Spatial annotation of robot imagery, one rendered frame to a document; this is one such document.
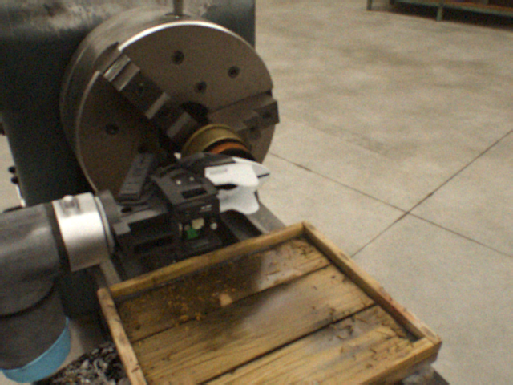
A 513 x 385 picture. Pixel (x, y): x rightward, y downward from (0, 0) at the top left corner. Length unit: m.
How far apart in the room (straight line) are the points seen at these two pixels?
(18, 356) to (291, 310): 0.34
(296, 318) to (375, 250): 1.61
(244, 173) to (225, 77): 0.20
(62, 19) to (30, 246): 0.41
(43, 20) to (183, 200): 0.41
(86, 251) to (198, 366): 0.22
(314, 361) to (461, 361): 1.31
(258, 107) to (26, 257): 0.38
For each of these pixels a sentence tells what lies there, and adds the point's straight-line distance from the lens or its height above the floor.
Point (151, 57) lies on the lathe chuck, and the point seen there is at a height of 1.20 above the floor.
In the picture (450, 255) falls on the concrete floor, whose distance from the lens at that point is 2.35.
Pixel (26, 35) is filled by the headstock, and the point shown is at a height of 1.21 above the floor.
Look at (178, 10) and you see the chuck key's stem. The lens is 0.71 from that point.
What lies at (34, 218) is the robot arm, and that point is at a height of 1.11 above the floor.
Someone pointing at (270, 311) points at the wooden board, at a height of 0.89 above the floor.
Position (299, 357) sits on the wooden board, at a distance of 0.64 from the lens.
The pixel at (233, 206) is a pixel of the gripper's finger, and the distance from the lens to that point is 0.58.
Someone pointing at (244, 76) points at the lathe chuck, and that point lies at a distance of 0.74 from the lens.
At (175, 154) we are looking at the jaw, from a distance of 0.71.
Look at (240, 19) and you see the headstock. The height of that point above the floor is 1.20.
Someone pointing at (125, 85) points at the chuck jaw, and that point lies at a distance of 0.63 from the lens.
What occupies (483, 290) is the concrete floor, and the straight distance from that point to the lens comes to 2.22.
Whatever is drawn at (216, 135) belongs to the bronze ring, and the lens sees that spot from 0.61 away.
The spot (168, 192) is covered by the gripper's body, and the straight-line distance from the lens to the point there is 0.51.
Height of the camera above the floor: 1.38
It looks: 32 degrees down
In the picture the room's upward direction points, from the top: straight up
